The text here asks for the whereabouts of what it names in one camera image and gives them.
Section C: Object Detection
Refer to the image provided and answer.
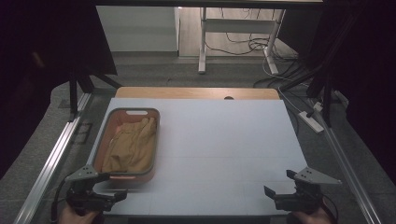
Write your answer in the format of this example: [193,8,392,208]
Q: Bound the black floor cables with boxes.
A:
[205,8,302,64]

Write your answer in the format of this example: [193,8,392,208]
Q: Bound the orange basket with grey rim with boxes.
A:
[92,107,161,185]

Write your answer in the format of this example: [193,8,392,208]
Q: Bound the white desk frame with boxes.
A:
[198,7,286,76]

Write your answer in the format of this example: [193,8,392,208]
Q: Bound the aluminium rail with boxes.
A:
[13,92,94,224]
[307,98,383,224]

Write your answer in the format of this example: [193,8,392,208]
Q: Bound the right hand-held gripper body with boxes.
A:
[274,167,343,216]

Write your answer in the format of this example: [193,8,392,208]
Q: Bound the person's left hand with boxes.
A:
[59,204,105,224]

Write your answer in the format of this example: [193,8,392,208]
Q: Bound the person's right hand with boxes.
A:
[291,205,333,224]

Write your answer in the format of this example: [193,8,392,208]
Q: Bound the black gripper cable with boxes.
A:
[321,194,341,224]
[50,178,75,224]

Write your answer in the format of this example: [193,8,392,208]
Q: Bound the wooden table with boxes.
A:
[115,87,280,101]

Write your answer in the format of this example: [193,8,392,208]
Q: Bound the white cable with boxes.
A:
[262,55,313,114]

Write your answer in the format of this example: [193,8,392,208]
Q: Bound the tan cloth garment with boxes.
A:
[102,117,158,174]

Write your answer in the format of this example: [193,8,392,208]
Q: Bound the white power strip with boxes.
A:
[298,110,325,134]

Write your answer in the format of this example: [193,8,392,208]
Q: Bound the black curtain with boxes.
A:
[276,0,396,185]
[0,0,119,181]

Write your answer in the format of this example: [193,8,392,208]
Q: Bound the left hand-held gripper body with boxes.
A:
[64,165,118,217]

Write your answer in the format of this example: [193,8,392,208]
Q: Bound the black metal stand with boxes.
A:
[306,70,334,129]
[68,72,123,115]

